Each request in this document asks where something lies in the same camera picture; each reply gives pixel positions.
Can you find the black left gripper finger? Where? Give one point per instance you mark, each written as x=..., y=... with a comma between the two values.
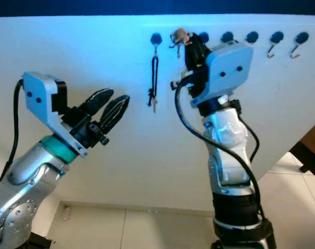
x=97, y=101
x=114, y=114

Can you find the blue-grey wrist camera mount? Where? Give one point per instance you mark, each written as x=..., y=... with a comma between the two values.
x=227, y=70
x=43, y=98

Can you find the dark round wall hook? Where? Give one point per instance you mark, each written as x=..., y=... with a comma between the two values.
x=203, y=37
x=227, y=37
x=301, y=37
x=251, y=37
x=276, y=37
x=156, y=38

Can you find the brass keys with brown charm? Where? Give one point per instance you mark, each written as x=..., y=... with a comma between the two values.
x=179, y=35

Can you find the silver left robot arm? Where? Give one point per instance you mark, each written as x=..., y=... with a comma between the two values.
x=22, y=197

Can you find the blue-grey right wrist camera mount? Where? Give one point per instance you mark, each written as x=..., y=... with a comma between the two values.
x=227, y=70

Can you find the white wall hook rack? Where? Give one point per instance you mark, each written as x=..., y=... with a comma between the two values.
x=261, y=27

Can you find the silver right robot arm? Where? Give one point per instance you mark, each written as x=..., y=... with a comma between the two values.
x=232, y=155

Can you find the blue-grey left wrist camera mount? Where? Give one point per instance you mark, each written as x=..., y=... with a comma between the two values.
x=43, y=98

